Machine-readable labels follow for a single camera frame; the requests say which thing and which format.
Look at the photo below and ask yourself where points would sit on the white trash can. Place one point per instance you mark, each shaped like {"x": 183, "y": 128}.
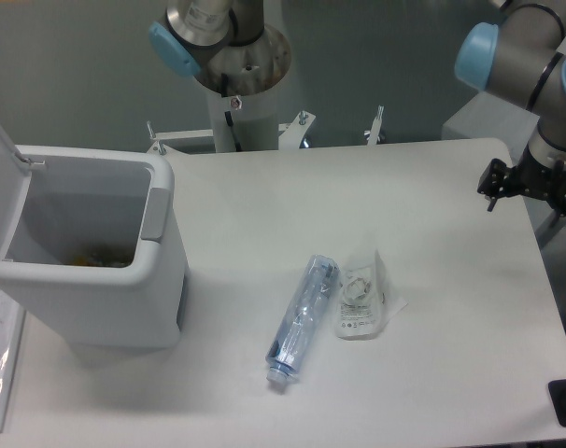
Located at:
{"x": 56, "y": 201}

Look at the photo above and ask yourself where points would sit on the white metal base frame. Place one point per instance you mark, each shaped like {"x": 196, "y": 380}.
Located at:
{"x": 289, "y": 135}

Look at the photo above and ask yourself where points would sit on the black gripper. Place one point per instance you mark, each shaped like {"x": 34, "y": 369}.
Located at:
{"x": 529, "y": 179}

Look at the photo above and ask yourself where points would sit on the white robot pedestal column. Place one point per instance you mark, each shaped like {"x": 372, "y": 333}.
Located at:
{"x": 241, "y": 85}

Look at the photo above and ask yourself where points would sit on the trash inside can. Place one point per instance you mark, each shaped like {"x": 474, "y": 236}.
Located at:
{"x": 103, "y": 256}

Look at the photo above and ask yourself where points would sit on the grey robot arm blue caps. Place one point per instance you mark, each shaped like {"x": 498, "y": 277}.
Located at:
{"x": 191, "y": 33}

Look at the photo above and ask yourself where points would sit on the clear plastic package bag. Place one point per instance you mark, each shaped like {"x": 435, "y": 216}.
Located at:
{"x": 366, "y": 299}

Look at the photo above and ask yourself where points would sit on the clear blue plastic bottle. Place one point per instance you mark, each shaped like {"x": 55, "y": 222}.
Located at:
{"x": 300, "y": 323}

